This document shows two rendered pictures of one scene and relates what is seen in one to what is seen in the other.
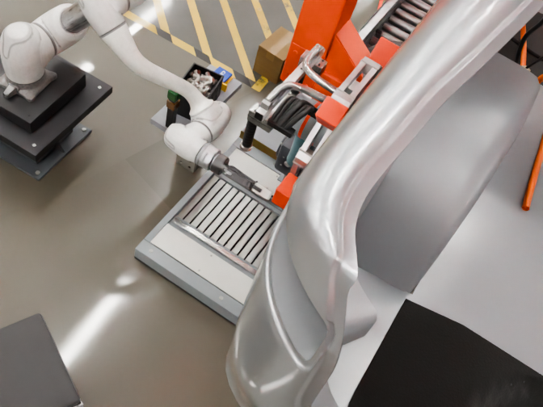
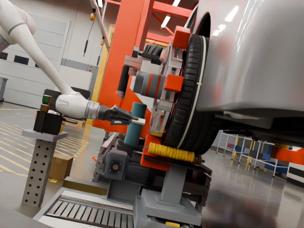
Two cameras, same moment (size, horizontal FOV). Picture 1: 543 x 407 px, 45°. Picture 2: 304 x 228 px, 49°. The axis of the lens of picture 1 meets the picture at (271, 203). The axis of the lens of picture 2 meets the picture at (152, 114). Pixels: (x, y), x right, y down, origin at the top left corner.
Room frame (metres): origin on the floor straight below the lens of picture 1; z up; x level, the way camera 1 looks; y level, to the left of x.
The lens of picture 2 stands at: (-0.17, 0.53, 0.66)
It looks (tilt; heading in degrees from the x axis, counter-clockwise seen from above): 1 degrees up; 341
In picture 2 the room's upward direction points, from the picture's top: 13 degrees clockwise
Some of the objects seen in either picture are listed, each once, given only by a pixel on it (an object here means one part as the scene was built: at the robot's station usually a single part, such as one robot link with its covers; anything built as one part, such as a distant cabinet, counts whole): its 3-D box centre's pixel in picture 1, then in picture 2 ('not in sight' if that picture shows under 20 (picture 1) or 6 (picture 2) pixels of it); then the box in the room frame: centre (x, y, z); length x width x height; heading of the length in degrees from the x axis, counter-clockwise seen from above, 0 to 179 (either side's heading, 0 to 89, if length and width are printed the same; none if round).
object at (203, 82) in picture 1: (196, 92); (49, 121); (1.89, 0.45, 0.51); 0.20 x 0.14 x 0.13; 174
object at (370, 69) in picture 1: (333, 134); (164, 88); (1.61, -0.12, 0.85); 0.54 x 0.07 x 0.54; 165
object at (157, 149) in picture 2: not in sight; (171, 152); (1.47, -0.18, 0.51); 0.29 x 0.06 x 0.06; 75
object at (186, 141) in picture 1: (187, 140); (72, 106); (1.53, 0.37, 0.64); 0.16 x 0.13 x 0.11; 75
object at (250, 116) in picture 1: (263, 117); (133, 62); (1.50, 0.12, 0.93); 0.09 x 0.05 x 0.05; 75
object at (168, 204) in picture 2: not in sight; (173, 185); (1.56, -0.28, 0.32); 0.40 x 0.30 x 0.28; 165
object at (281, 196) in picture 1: (289, 192); (173, 83); (1.30, -0.04, 0.85); 0.09 x 0.08 x 0.07; 165
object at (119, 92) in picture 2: (250, 132); (123, 79); (1.50, 0.15, 0.83); 0.04 x 0.04 x 0.16
